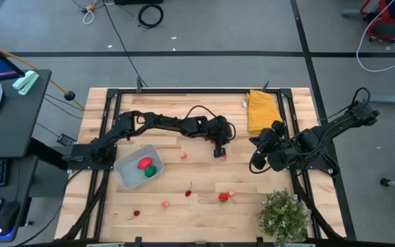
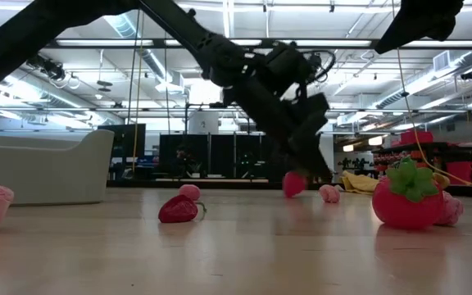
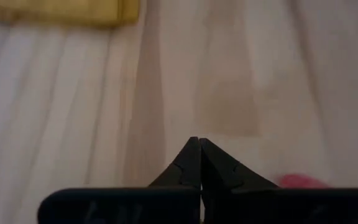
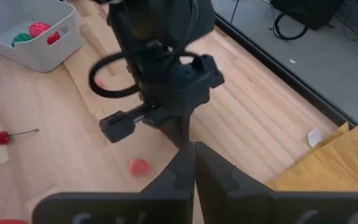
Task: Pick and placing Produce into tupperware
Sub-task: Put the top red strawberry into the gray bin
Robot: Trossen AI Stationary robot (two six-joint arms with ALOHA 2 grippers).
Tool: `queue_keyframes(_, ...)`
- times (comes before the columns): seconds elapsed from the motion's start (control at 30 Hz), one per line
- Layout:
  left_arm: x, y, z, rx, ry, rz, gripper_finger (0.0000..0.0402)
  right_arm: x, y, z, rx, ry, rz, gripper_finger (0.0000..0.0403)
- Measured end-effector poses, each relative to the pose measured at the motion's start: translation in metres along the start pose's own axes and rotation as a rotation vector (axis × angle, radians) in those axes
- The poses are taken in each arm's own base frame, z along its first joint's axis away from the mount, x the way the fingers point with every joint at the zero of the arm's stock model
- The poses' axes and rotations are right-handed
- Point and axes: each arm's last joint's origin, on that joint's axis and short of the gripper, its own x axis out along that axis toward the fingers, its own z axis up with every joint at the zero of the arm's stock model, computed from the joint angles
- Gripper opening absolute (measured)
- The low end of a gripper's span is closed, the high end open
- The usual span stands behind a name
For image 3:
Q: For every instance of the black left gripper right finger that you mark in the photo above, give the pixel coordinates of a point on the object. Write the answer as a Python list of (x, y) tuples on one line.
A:
[(244, 205)]

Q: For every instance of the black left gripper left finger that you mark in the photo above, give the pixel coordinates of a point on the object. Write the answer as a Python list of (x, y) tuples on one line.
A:
[(166, 205)]

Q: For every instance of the long red toy pepper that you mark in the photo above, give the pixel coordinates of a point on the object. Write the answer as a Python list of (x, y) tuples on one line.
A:
[(300, 181)]

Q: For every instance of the folded yellow cloth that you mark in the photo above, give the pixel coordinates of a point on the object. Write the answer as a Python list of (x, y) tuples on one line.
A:
[(57, 12)]

